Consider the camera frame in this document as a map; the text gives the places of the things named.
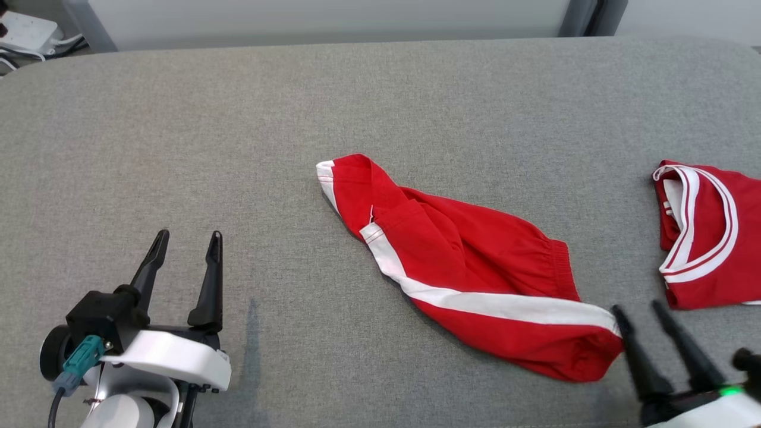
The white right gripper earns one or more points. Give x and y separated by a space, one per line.
713 413

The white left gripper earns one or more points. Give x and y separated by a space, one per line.
178 356

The red white T-shirt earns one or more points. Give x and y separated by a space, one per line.
719 255

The red white shorts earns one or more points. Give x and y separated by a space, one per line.
475 261

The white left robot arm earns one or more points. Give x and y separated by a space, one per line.
119 413

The white power strip with plug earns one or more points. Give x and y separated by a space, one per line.
27 32

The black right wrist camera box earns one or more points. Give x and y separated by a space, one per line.
748 365

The grey vertical frame post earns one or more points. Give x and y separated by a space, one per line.
591 18

